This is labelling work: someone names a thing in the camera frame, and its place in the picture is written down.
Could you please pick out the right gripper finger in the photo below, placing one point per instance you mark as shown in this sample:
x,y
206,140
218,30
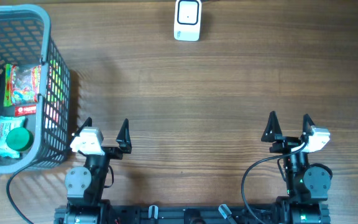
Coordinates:
x,y
273,130
308,125

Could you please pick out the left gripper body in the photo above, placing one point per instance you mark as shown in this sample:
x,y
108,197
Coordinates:
x,y
114,153

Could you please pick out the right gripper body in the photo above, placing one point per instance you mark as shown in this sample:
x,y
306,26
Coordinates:
x,y
285,144

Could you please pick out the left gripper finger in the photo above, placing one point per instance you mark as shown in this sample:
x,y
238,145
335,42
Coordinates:
x,y
124,137
87,123

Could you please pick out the red stick packet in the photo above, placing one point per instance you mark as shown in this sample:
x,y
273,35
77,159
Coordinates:
x,y
25,110

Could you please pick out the green lid jar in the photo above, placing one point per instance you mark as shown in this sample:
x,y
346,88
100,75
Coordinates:
x,y
19,139

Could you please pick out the Haribo gummy candy bag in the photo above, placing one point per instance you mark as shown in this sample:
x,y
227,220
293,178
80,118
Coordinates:
x,y
22,85

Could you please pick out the teal tissue packet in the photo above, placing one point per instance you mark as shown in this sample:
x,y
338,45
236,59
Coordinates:
x,y
7,124

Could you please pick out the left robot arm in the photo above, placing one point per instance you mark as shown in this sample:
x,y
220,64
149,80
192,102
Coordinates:
x,y
85,184

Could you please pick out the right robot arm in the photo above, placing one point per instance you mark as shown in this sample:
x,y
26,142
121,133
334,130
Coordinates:
x,y
307,184

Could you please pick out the white barcode scanner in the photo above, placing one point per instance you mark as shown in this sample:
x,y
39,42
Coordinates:
x,y
187,22

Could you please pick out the grey plastic shopping basket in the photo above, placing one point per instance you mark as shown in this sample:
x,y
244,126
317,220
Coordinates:
x,y
25,40

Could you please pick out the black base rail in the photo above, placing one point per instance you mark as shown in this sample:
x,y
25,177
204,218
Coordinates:
x,y
260,213

